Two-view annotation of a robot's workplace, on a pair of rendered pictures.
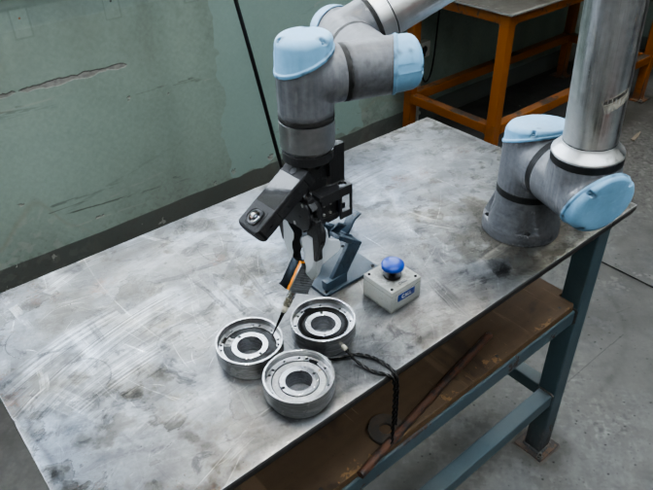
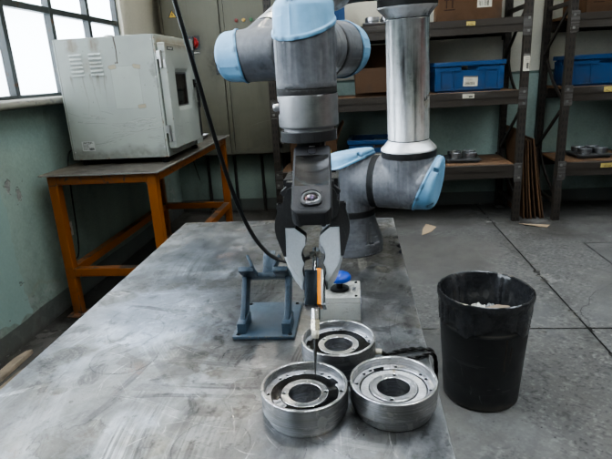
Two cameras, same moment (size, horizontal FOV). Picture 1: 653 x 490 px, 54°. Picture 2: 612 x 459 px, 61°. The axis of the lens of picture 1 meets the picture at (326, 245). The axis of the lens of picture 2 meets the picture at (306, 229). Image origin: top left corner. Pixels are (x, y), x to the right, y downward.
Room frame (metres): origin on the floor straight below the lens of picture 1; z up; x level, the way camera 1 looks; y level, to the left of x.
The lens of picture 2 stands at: (0.32, 0.50, 1.20)
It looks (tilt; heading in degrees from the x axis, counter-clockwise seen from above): 17 degrees down; 315
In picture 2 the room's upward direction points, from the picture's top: 3 degrees counter-clockwise
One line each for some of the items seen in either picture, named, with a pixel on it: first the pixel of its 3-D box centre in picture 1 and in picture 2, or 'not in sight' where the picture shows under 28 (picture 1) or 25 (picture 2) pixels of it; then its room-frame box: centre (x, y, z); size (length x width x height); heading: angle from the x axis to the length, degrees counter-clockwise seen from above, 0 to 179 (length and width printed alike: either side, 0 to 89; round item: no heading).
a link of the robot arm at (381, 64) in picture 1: (372, 62); (324, 50); (0.83, -0.07, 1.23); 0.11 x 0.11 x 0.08; 19
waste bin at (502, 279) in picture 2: not in sight; (482, 341); (1.08, -1.15, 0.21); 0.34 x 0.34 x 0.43
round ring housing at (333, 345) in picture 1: (323, 327); (338, 349); (0.76, 0.01, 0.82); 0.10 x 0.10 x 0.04
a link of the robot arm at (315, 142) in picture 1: (305, 132); (305, 113); (0.78, 0.02, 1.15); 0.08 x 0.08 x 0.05
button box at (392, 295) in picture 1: (394, 283); (340, 299); (0.86, -0.12, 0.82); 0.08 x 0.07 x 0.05; 129
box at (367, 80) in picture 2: not in sight; (378, 69); (2.86, -2.93, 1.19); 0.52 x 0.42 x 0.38; 39
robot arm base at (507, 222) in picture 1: (523, 204); (350, 227); (1.06, -0.39, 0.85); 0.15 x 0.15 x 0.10
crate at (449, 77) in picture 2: not in sight; (464, 76); (2.35, -3.36, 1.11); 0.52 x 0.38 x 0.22; 39
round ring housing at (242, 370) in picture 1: (250, 349); (304, 398); (0.71, 0.12, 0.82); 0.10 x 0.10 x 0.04
